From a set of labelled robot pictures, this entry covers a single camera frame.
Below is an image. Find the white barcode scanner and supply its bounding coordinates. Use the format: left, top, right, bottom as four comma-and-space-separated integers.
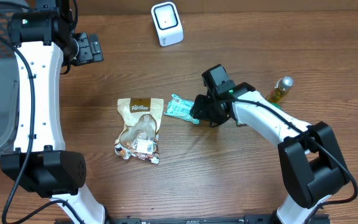
150, 1, 184, 47

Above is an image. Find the green lid white jar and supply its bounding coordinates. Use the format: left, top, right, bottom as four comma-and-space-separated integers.
272, 103, 282, 110

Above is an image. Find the teal wet wipes pack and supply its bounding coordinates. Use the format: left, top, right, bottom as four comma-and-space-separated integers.
164, 94, 200, 124

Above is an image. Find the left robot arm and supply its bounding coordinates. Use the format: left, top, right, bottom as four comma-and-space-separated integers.
0, 1, 108, 223

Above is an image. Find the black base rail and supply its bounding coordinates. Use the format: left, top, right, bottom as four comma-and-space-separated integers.
54, 215, 331, 224

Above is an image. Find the brown Pantree snack bag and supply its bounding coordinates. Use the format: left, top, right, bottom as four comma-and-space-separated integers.
114, 98, 164, 164

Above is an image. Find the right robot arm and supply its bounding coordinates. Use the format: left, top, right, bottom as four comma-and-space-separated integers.
190, 64, 355, 223

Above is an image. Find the yellow oil bottle silver cap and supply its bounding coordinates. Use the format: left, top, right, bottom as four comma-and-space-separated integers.
265, 76, 293, 104

